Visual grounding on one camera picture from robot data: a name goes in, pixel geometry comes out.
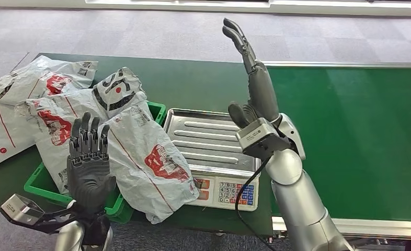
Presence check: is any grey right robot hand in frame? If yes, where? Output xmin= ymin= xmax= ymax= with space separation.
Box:
xmin=222 ymin=18 xmax=282 ymax=130

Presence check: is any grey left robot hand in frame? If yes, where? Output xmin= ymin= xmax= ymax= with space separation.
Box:
xmin=66 ymin=111 xmax=117 ymax=213

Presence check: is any grey courier bag red logo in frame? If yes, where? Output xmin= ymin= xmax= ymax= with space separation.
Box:
xmin=107 ymin=105 xmax=200 ymax=224

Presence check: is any green conveyor belt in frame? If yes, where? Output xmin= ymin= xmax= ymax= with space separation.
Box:
xmin=260 ymin=61 xmax=411 ymax=241

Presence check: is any green plastic bin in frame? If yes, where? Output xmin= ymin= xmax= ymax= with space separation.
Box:
xmin=24 ymin=101 xmax=167 ymax=224

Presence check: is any crumpled courier bag red print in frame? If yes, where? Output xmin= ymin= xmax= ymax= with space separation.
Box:
xmin=15 ymin=92 xmax=113 ymax=195

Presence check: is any white electronic scale steel tray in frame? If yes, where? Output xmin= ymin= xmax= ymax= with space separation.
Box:
xmin=163 ymin=108 xmax=262 ymax=212

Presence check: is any grey courier bag black logo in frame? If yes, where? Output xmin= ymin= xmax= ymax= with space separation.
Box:
xmin=92 ymin=66 xmax=148 ymax=120

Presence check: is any flat courier bag red stripe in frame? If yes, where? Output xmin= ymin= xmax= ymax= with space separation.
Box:
xmin=0 ymin=101 xmax=37 ymax=171

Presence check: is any courier bag with QR labels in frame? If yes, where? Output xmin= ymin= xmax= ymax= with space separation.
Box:
xmin=0 ymin=55 xmax=99 ymax=105

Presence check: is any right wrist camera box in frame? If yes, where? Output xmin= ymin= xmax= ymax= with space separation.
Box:
xmin=235 ymin=118 xmax=291 ymax=162

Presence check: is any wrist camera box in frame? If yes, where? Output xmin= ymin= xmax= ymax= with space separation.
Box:
xmin=235 ymin=118 xmax=291 ymax=162
xmin=0 ymin=193 xmax=45 ymax=226

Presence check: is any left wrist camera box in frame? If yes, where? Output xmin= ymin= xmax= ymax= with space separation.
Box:
xmin=0 ymin=193 xmax=45 ymax=226

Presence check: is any black camera cable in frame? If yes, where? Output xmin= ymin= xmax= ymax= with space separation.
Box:
xmin=235 ymin=157 xmax=279 ymax=251

